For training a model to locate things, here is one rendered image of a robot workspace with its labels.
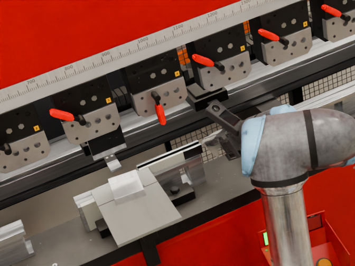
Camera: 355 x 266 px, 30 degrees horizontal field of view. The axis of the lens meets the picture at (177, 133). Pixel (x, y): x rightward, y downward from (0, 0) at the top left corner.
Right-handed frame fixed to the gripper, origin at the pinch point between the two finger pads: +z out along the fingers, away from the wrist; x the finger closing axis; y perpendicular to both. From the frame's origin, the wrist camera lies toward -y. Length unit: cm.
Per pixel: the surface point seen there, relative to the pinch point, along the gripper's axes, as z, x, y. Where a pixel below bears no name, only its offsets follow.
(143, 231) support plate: -6.6, -37.9, 4.7
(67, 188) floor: 180, 42, 13
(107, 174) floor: 168, 61, 19
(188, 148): 3.0, -4.0, -0.9
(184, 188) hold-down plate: 6.4, -11.4, 8.1
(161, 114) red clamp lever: -9.0, -13.7, -15.6
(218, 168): 6.6, 3.9, 11.5
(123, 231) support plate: -2.4, -40.4, 2.3
